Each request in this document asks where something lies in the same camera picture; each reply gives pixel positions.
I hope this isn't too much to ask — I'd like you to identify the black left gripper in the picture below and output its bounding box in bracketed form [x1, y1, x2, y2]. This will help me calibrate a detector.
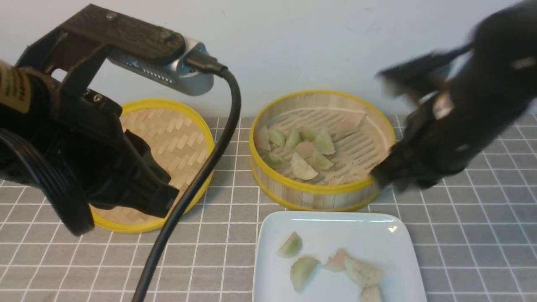
[1, 67, 179, 219]

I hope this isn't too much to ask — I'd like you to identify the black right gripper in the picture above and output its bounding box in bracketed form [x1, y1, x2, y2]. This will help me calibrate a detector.
[370, 2, 537, 191]

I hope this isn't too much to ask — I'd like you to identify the pale green dumpling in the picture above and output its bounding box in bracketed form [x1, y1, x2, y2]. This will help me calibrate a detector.
[289, 256, 321, 293]

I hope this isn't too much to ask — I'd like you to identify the small cream dumpling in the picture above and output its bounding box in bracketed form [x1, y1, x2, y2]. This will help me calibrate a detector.
[359, 285, 383, 302]

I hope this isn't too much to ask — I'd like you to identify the white square plate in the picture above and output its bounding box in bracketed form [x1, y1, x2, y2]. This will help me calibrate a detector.
[253, 211, 427, 302]

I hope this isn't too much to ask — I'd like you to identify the bamboo steamer basket yellow rim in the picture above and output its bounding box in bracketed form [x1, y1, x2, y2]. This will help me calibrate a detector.
[249, 90, 396, 211]

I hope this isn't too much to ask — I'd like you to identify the pale cream dumpling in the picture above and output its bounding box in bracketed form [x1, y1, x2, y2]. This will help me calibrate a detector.
[254, 126, 271, 151]

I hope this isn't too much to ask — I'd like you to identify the light green dumpling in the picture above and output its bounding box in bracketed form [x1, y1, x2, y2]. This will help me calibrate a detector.
[267, 129, 286, 147]

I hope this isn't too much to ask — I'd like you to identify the pink tinted dumpling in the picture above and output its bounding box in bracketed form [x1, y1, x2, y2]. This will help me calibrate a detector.
[294, 141, 316, 160]

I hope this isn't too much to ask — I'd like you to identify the white dumpling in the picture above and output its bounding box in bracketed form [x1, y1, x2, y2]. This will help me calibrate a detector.
[290, 152, 318, 180]

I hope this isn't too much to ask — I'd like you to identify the black ribbed cable bundle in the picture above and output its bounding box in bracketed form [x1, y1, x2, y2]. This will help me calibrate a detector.
[0, 128, 95, 236]

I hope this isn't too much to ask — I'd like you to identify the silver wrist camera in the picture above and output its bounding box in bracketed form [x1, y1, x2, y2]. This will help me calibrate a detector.
[108, 37, 214, 97]

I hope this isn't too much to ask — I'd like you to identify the dark camera mount bracket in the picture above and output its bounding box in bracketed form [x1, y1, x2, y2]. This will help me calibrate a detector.
[16, 4, 186, 98]

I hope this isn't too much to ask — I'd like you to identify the black camera cable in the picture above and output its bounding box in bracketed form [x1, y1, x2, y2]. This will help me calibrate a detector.
[132, 51, 242, 302]

